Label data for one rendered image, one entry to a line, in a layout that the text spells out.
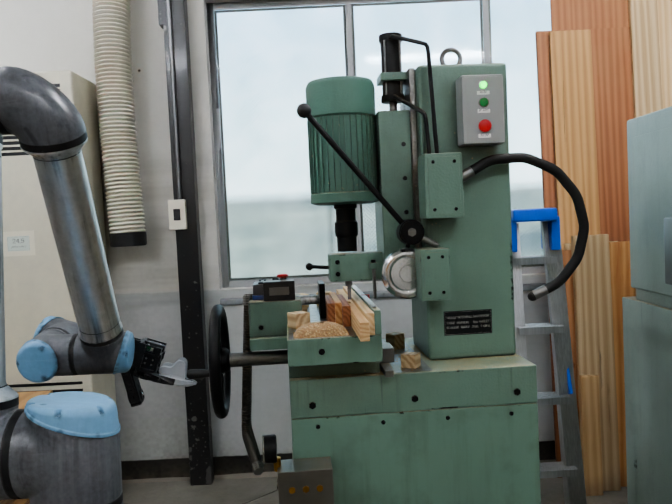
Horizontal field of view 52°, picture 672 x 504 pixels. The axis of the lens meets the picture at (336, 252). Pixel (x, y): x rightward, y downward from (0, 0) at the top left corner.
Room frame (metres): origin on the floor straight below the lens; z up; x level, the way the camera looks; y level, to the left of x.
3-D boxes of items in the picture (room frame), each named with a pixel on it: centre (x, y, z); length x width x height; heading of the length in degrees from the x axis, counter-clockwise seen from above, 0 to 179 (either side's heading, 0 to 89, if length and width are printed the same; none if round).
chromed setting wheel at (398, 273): (1.64, -0.17, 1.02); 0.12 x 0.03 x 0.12; 94
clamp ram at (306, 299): (1.79, 0.07, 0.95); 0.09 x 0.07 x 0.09; 4
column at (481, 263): (1.78, -0.32, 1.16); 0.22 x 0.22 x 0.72; 4
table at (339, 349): (1.79, 0.08, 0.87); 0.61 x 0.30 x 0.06; 4
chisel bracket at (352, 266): (1.76, -0.05, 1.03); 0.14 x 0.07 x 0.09; 94
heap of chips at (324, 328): (1.54, 0.04, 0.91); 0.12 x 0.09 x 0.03; 94
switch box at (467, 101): (1.64, -0.36, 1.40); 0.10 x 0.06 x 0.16; 94
